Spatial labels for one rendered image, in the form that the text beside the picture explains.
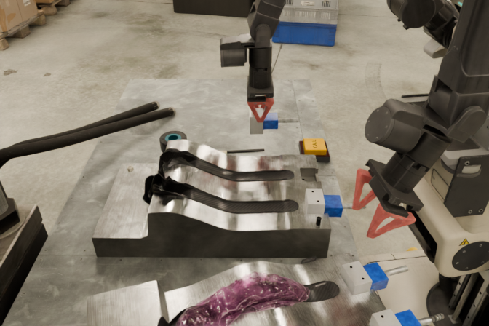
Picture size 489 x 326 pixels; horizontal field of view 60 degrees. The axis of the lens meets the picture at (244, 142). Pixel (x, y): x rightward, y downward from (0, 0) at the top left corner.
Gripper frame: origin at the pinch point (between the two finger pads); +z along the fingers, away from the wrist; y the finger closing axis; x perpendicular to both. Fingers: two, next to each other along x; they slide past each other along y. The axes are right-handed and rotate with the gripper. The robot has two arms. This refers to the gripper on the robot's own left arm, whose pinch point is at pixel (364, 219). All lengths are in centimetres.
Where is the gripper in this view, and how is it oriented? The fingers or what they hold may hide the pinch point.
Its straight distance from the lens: 78.4
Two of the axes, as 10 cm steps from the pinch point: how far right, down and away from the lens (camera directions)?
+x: 8.9, 2.8, 3.6
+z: -4.3, 7.8, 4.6
